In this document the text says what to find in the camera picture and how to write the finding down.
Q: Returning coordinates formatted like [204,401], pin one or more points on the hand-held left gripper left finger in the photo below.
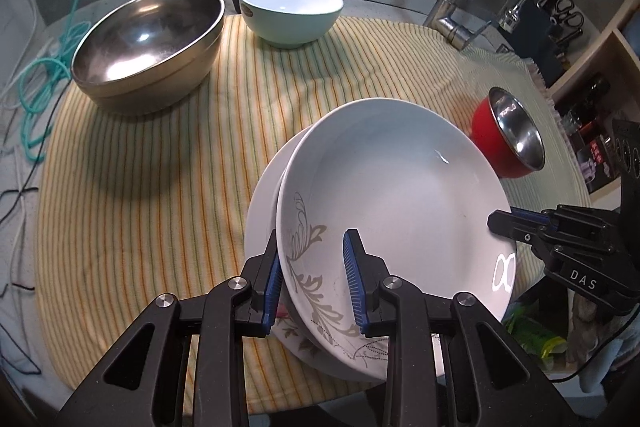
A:
[272,287]

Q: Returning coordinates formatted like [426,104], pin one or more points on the pink floral plate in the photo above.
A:
[262,217]

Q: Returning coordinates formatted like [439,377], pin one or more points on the white plate grey leaf pattern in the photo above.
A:
[400,187]

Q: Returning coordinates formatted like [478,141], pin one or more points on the red steel bowl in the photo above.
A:
[487,127]

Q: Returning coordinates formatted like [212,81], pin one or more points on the light green bowl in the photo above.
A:
[290,27]

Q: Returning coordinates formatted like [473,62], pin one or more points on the yellow striped cloth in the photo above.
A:
[175,187]

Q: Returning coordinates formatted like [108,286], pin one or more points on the green plastic bag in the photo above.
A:
[535,332]

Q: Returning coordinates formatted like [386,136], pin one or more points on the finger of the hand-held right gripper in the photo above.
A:
[515,224]

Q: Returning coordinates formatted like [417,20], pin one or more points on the wooden shelf unit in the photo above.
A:
[615,42]

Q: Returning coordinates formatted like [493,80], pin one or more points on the knife block with scissors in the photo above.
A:
[560,17]

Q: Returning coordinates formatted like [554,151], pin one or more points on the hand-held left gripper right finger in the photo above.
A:
[352,277]

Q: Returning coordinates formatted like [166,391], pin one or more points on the large stainless steel bowl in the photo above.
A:
[145,37]

